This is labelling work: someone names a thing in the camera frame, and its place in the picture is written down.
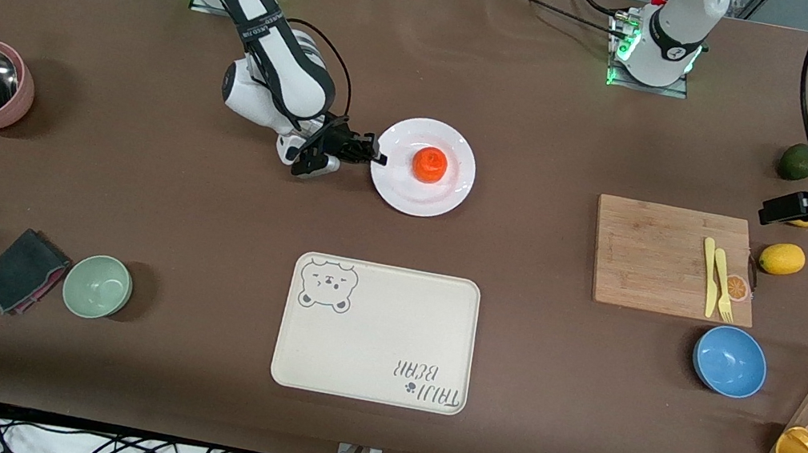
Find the dark grey folded cloth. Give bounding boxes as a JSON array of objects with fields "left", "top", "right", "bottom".
[{"left": 0, "top": 223, "right": 78, "bottom": 324}]

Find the green avocado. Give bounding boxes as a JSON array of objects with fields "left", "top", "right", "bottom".
[{"left": 776, "top": 141, "right": 808, "bottom": 183}]

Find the orange fruit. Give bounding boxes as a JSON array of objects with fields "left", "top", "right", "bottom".
[{"left": 410, "top": 144, "right": 452, "bottom": 186}]

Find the white round plate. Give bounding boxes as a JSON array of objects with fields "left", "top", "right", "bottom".
[{"left": 364, "top": 110, "right": 484, "bottom": 225}]

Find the round orange slice tag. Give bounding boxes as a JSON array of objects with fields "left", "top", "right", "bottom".
[{"left": 722, "top": 273, "right": 754, "bottom": 304}]

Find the black base power cable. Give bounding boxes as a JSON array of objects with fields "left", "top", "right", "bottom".
[{"left": 484, "top": 0, "right": 629, "bottom": 39}]

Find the pale green bowl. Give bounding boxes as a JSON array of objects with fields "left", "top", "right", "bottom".
[{"left": 58, "top": 250, "right": 138, "bottom": 325}]

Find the blue bowl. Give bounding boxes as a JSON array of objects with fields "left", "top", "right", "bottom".
[{"left": 687, "top": 321, "right": 774, "bottom": 403}]

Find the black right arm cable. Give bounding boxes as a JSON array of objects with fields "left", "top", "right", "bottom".
[{"left": 39, "top": 0, "right": 368, "bottom": 126}]

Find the wooden cutting board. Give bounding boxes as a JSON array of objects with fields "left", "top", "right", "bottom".
[{"left": 583, "top": 194, "right": 770, "bottom": 329}]

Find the yellow plastic knife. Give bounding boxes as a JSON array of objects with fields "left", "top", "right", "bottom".
[{"left": 693, "top": 236, "right": 728, "bottom": 319}]

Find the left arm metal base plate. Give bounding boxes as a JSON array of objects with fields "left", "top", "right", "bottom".
[{"left": 599, "top": 10, "right": 701, "bottom": 101}]

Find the yellow plastic fork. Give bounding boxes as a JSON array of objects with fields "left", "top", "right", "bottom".
[{"left": 704, "top": 247, "right": 745, "bottom": 324}]

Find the beige bear print tray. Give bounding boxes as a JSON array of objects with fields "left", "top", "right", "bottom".
[{"left": 267, "top": 249, "right": 486, "bottom": 419}]

